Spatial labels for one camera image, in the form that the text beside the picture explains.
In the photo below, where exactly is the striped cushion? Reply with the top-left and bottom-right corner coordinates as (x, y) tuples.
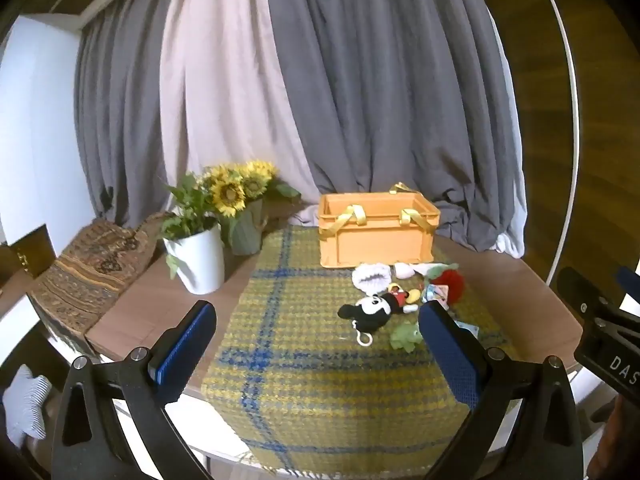
(2, 364), (52, 442)

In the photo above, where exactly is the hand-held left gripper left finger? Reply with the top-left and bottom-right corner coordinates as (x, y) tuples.
(50, 300), (218, 480)

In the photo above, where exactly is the grey curtain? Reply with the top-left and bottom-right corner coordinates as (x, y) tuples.
(74, 0), (529, 257)

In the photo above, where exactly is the small white plush toy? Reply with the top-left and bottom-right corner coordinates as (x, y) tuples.
(393, 261), (437, 281)

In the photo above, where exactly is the small green plush toy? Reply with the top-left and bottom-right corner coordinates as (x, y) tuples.
(390, 322), (425, 352)

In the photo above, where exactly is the green vase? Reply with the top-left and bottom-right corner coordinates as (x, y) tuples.
(230, 199), (268, 256)

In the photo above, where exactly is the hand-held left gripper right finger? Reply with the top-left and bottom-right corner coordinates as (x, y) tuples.
(417, 301), (588, 480)

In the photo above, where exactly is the black mouse plush toy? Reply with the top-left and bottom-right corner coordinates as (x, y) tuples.
(337, 284), (421, 347)

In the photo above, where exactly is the person's right hand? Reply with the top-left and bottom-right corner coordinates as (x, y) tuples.
(589, 396), (640, 480)

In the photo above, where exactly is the orange crate with yellow handles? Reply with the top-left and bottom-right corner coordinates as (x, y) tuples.
(318, 182), (442, 270)

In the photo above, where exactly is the brown patterned cloth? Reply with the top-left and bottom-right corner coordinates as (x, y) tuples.
(30, 211), (172, 337)

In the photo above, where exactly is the beige curtain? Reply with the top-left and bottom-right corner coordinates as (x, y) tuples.
(159, 0), (322, 227)

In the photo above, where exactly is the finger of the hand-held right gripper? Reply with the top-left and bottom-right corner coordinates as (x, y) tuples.
(616, 266), (640, 312)
(556, 266), (608, 322)

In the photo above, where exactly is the artificial sunflower bouquet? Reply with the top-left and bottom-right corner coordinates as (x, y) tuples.
(159, 160), (302, 281)

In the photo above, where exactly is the fluffy white plush toy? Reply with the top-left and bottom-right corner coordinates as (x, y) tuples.
(351, 263), (393, 295)

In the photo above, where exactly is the red plush with green leaves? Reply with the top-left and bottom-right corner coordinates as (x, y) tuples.
(428, 267), (466, 307)

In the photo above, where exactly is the yellow-green plaid cloth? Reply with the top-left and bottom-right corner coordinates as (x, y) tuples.
(200, 225), (512, 479)

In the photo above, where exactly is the dark wooden box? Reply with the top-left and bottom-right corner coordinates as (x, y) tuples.
(0, 224), (57, 302)

